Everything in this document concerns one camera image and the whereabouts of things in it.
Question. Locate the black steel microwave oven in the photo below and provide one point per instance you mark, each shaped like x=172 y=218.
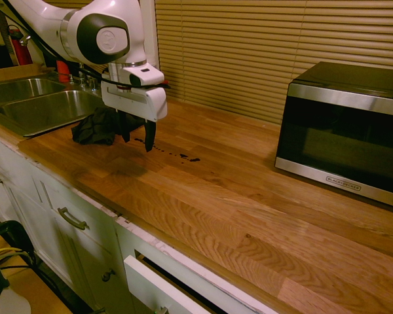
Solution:
x=340 y=137

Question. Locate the beige window blinds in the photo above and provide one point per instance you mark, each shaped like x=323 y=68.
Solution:
x=265 y=55

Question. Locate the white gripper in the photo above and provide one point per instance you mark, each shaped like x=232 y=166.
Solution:
x=134 y=101

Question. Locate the white open drawer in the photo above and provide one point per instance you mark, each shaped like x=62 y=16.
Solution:
x=150 y=288

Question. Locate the stainless steel double sink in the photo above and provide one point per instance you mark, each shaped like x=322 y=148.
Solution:
x=42 y=104

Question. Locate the white kitchen cabinet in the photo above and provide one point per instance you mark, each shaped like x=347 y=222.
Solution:
x=42 y=209

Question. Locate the dark liquid spill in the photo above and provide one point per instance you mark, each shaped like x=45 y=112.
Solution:
x=192 y=160

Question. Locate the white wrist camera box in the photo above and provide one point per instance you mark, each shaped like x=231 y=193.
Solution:
x=145 y=76

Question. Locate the black cart frame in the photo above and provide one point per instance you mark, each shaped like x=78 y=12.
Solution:
x=6 y=225

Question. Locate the chrome sink faucet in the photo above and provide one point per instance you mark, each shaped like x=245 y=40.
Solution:
x=85 y=78

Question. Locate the red plastic bottle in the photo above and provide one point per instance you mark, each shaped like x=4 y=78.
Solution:
x=62 y=70

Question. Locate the red fire extinguisher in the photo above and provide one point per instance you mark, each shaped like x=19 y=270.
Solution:
x=21 y=49

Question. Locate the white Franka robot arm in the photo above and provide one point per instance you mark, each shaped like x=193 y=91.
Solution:
x=85 y=29

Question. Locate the black terry cloth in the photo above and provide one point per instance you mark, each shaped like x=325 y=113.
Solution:
x=95 y=129

